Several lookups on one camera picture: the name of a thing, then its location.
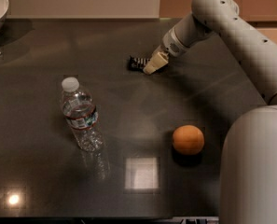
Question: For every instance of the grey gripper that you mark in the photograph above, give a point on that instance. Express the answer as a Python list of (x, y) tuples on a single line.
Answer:
[(173, 45)]

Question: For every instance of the black rxbar chocolate wrapper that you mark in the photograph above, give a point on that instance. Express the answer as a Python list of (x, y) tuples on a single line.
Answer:
[(137, 64)]

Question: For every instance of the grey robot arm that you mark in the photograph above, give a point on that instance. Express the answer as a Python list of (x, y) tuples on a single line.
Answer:
[(248, 176)]

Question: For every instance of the orange fruit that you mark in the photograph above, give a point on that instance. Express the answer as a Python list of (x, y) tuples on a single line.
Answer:
[(188, 140)]

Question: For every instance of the clear plastic water bottle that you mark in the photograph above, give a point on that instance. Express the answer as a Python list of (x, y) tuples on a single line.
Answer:
[(81, 114)]

